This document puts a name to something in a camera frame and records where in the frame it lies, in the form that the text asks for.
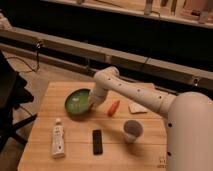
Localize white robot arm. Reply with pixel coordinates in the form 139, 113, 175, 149
89, 67, 213, 171

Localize orange carrot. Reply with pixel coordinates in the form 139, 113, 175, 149
107, 100, 120, 117

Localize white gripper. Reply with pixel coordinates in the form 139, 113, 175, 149
88, 97, 103, 108

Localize black remote control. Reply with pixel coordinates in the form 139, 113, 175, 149
92, 130, 103, 155

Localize white plastic bottle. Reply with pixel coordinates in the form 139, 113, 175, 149
51, 118, 65, 158

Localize green ceramic bowl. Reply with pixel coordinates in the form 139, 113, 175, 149
64, 89, 90, 116

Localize black cable on floor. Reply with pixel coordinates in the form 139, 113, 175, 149
4, 39, 45, 74

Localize wooden table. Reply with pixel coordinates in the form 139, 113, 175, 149
18, 82, 166, 171

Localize white paper cup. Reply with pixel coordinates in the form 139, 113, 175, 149
123, 120, 144, 143

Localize black office chair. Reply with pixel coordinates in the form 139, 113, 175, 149
0, 50, 37, 153

